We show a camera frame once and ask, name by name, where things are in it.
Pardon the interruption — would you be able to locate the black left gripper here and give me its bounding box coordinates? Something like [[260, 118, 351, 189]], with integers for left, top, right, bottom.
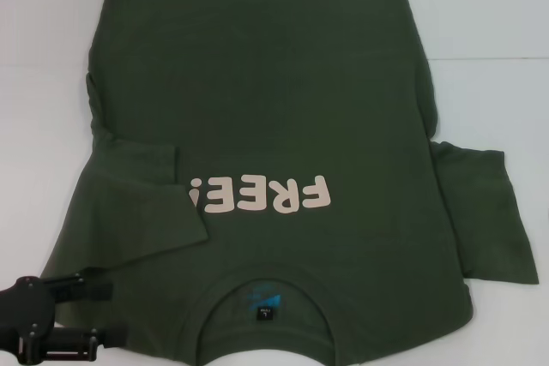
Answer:
[[0, 269, 130, 366]]

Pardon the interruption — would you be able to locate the dark green FREE t-shirt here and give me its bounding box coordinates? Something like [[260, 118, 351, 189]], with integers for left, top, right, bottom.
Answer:
[[40, 0, 540, 352]]

